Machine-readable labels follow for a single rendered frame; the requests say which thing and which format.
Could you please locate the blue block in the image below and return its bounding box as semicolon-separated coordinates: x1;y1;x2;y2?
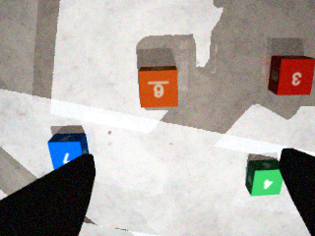
47;133;89;170

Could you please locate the red block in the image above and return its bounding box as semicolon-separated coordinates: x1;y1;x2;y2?
269;55;315;95

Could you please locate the green block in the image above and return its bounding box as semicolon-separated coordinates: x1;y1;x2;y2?
245;160;284;197

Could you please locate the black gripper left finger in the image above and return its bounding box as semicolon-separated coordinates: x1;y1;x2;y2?
0;154;95;236

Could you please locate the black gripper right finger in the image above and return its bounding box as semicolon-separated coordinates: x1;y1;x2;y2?
279;148;315;236

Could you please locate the orange block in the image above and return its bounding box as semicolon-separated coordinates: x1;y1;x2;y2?
139;66;177;107

